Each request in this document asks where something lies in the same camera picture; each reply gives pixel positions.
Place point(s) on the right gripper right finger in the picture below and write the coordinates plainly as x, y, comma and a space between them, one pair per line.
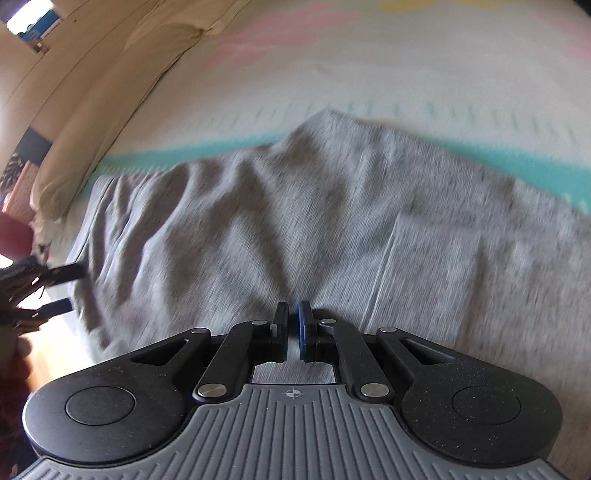
383, 365

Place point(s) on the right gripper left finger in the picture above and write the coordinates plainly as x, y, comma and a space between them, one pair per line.
207, 366

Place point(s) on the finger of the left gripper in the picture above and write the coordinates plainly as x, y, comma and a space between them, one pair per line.
52, 309
62, 275

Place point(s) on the grey speckled pants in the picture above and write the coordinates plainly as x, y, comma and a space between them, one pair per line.
368, 224

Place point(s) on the red patterned fabric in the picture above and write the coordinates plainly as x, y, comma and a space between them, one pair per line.
17, 179

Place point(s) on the beige pillow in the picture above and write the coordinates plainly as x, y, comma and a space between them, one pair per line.
40, 90
102, 114

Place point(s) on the floral bed blanket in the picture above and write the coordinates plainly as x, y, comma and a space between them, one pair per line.
505, 84

